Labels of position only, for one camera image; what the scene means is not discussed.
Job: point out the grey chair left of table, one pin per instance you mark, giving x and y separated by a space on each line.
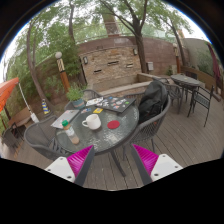
41 137

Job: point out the far round dark table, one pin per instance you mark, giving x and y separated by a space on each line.
185 82

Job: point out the round glass patio table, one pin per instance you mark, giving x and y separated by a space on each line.
104 140

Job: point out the orange patio umbrella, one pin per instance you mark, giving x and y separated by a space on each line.
6 89

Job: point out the blue yellow striped cone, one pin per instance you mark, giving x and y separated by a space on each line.
45 107

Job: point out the black laptop with stickers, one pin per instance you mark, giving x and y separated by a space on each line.
116 104

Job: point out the grey chair behind table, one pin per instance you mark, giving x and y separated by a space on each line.
89 94

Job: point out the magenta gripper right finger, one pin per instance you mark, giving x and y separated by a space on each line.
151 166

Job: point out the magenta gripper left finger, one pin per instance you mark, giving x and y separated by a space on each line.
75 167

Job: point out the white ceramic mug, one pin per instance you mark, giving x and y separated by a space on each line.
92 122

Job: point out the striped lamp post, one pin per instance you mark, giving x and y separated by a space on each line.
62 71

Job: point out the white papers on table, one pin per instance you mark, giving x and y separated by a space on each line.
94 101

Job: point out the black backpack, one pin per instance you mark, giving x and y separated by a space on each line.
153 101

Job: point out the far grey chair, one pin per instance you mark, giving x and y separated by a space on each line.
173 91

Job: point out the grey chair of table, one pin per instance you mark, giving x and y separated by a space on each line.
147 129
41 137

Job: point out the far black metal chair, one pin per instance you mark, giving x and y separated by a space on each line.
199 98

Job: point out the clear bottle green cap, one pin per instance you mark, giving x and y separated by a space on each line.
70 132

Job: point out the silver laptop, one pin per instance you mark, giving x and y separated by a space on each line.
67 115

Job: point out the grey chair right of table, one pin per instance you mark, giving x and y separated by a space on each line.
147 129

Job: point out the yellow sticky note pad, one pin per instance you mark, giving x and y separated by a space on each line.
98 110

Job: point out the red round coaster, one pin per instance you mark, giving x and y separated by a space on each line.
113 124

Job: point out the potted green plant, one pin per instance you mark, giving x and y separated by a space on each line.
75 96

